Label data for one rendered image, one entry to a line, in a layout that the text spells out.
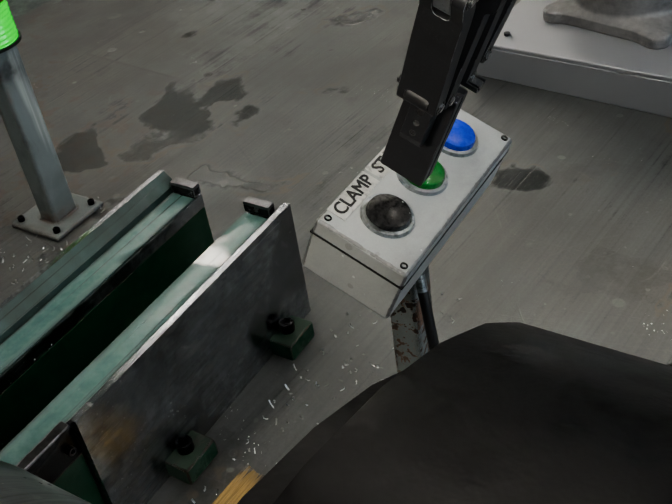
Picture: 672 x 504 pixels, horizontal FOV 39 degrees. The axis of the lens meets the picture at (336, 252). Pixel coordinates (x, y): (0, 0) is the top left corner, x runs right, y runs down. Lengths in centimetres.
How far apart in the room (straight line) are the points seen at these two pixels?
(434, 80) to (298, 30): 103
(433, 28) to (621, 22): 83
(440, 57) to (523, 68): 81
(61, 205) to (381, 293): 63
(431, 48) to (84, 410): 40
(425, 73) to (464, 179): 19
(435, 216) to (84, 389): 31
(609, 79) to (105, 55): 77
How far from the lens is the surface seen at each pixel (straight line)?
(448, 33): 46
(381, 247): 60
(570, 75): 125
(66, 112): 142
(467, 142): 68
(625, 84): 123
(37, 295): 87
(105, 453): 77
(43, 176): 114
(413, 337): 75
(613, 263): 99
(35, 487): 44
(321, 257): 62
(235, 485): 82
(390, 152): 58
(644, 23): 127
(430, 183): 64
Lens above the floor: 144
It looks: 38 degrees down
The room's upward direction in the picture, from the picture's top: 9 degrees counter-clockwise
